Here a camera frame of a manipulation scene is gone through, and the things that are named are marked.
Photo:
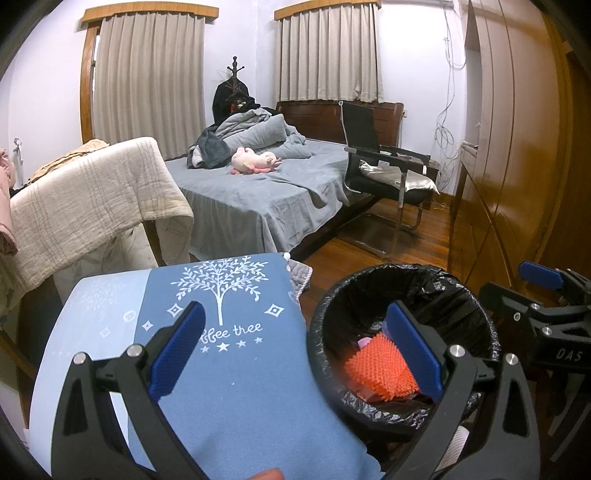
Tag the coat rack with black clothes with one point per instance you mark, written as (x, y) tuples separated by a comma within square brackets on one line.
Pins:
[(228, 99)]

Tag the silver cushion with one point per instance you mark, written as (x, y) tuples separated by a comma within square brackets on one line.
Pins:
[(397, 177)]

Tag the narrow beige curtain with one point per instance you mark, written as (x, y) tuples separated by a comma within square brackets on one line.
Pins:
[(330, 55)]

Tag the grey duvet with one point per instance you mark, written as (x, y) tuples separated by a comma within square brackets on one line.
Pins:
[(258, 129)]

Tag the wooden headboard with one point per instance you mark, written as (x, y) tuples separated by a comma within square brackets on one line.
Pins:
[(314, 120)]

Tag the pink jacket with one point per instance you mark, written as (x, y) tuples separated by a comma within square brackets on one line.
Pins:
[(4, 221)]

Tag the tan patterned cloth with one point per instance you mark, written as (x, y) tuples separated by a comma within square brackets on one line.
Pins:
[(69, 159)]

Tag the grey bed sheet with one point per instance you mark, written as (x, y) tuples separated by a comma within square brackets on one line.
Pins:
[(258, 203)]

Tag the wide beige curtain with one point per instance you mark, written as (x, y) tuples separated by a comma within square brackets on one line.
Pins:
[(147, 78)]

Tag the dark clothes pile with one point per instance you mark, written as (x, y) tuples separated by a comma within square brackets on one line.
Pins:
[(210, 150)]

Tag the blue tree print tablecloth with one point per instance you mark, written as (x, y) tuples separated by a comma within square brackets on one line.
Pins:
[(258, 392)]

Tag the wooden window frame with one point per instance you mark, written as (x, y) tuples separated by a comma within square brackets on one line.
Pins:
[(87, 83)]

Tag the pink sock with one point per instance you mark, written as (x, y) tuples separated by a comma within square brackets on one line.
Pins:
[(364, 343)]

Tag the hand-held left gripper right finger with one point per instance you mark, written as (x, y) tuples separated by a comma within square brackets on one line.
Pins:
[(415, 346)]

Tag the orange foam net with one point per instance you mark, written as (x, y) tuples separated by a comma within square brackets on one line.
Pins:
[(374, 364)]

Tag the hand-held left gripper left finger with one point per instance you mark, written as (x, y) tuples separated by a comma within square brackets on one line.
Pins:
[(178, 346)]

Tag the black cantilever chair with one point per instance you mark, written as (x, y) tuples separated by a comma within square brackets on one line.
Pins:
[(360, 124)]

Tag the pink plush toy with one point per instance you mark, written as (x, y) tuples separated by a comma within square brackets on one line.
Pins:
[(254, 160)]

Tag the grey quilted pad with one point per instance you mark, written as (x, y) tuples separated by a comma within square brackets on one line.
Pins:
[(300, 277)]

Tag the wooden wardrobe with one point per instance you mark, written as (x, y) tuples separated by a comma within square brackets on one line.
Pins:
[(517, 152)]

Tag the short wooden pelmet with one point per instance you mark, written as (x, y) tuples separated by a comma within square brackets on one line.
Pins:
[(328, 8)]

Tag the black trash bin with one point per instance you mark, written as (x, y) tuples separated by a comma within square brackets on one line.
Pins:
[(351, 300)]

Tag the person's left hand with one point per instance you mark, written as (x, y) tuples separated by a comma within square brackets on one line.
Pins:
[(268, 475)]

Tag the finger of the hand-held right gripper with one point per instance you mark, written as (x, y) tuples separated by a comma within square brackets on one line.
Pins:
[(538, 272), (508, 300)]

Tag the beige blanket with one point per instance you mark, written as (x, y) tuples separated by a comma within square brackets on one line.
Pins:
[(92, 198)]

